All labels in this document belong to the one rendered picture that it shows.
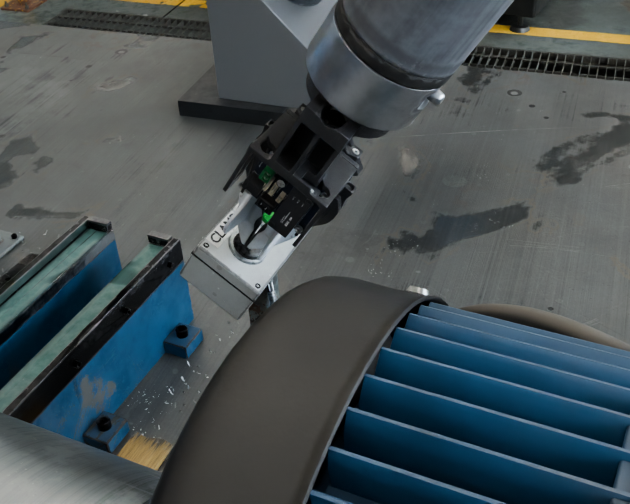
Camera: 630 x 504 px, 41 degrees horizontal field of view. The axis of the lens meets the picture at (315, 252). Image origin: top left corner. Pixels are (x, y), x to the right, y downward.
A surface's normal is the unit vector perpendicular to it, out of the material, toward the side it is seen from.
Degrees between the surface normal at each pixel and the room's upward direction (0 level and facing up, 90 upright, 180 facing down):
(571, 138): 0
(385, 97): 104
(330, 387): 3
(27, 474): 21
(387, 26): 88
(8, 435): 36
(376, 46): 88
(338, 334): 3
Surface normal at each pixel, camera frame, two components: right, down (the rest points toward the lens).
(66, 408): 0.91, 0.22
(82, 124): -0.05, -0.80
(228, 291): -0.42, 0.56
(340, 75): -0.59, 0.40
